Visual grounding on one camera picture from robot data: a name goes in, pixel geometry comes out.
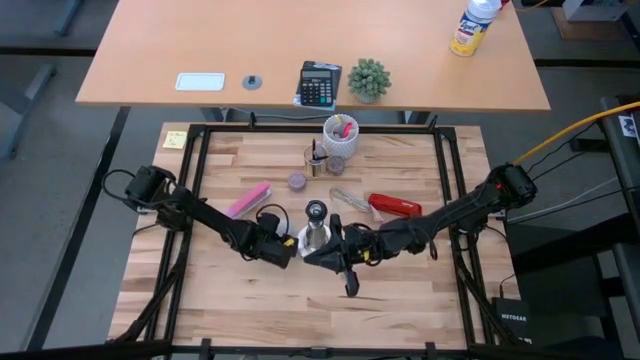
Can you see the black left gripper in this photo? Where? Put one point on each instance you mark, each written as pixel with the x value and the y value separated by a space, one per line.
pixel 260 245

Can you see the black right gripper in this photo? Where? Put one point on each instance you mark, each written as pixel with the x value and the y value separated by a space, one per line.
pixel 365 245

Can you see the silver metal table lamp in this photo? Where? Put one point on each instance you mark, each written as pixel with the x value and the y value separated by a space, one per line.
pixel 316 220

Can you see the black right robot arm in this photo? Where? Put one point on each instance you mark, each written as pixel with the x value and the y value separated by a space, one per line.
pixel 460 210

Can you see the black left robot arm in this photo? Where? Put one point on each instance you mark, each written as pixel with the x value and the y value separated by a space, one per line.
pixel 200 215

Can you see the pink white stapler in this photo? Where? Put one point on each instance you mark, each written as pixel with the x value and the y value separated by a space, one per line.
pixel 247 200

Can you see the red stapler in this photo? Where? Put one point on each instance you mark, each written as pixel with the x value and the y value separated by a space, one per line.
pixel 395 205

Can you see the purple glitter tape roll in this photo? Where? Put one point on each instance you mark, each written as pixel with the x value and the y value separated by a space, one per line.
pixel 335 165

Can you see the black pen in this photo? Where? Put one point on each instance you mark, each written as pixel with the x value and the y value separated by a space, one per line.
pixel 315 150

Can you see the white ribbed pen cup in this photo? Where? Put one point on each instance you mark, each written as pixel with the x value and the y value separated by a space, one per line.
pixel 340 147

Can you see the yellow pen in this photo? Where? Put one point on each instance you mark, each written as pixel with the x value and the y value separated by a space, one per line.
pixel 338 120

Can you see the yellow sticky note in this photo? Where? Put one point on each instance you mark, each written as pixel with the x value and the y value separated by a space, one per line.
pixel 174 140

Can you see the black calculator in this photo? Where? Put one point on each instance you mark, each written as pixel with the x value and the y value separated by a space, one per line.
pixel 338 75
pixel 316 85

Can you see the grey desk grommet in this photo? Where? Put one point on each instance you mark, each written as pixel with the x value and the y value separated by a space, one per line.
pixel 252 82

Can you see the potted green succulent plant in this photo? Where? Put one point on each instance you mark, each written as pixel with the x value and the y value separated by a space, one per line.
pixel 369 80

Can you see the white rectangular tray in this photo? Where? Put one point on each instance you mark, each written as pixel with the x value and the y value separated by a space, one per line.
pixel 200 81

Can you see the orange wooden desk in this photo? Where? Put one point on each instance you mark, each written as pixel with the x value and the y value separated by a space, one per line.
pixel 250 40

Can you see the Lysol wipes canister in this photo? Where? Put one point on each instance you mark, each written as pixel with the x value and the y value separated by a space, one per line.
pixel 472 27

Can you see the grey metal desk foot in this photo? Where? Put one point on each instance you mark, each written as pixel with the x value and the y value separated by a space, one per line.
pixel 37 87

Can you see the red tray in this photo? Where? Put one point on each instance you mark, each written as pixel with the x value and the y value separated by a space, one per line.
pixel 504 2

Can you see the grey box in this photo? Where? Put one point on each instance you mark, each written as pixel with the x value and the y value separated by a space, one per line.
pixel 590 12

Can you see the black Netgear network switch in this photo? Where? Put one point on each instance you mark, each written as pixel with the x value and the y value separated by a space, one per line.
pixel 512 320

